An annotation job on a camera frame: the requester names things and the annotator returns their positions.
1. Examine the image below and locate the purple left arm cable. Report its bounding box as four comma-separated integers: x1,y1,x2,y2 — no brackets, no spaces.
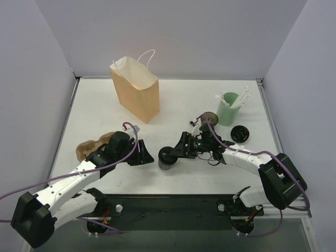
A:
0,121,141,224

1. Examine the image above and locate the black paper coffee cup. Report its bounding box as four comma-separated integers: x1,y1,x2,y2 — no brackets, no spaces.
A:
158,160,174,171

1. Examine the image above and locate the brown pulp cup carrier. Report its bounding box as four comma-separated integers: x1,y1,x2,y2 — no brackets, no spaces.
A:
76,132,114,162

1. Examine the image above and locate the green plastic straw holder cup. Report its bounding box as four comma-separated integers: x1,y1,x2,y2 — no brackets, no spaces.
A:
216,92,240,126

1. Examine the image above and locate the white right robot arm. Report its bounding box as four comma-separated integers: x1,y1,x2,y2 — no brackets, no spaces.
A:
159,125,308,214

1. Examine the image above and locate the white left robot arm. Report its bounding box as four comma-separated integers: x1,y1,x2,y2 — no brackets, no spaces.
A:
10,131,154,248

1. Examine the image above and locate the brown paper bag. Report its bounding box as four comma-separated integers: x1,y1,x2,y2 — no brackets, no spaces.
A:
110,49,160,123

